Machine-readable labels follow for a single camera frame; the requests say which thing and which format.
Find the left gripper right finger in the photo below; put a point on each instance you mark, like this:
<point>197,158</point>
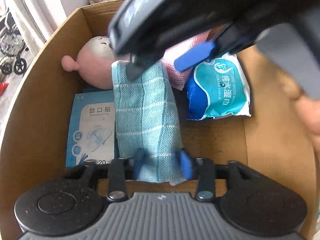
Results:
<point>201,169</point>

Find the white curtain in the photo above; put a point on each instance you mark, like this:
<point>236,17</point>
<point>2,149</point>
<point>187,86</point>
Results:
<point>38,19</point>

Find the brown cardboard box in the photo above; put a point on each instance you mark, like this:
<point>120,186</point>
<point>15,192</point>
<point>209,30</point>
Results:
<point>272,141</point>

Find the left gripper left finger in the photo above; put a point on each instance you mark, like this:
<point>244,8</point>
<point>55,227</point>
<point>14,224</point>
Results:
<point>121,170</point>

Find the pink knitted cloth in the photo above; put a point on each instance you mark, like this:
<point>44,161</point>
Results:
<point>178,79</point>

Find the light blue checked towel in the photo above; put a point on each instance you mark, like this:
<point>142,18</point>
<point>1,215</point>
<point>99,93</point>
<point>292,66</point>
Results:
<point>147,119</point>

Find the blue bandage box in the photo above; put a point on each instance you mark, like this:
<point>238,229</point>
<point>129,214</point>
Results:
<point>91,128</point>

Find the blue wet wipes pack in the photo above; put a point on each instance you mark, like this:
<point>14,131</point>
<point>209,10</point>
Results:
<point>217,89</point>

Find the pink plush doll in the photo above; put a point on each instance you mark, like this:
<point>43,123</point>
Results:
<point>93,62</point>

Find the person's hand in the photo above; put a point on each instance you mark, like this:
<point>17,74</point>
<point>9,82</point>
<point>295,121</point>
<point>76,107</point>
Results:
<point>307,109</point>

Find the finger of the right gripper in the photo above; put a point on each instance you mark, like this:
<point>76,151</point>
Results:
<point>194,56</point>
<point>138,64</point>

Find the black wheelchair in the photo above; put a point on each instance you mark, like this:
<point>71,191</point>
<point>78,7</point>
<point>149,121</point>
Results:
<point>12,44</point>

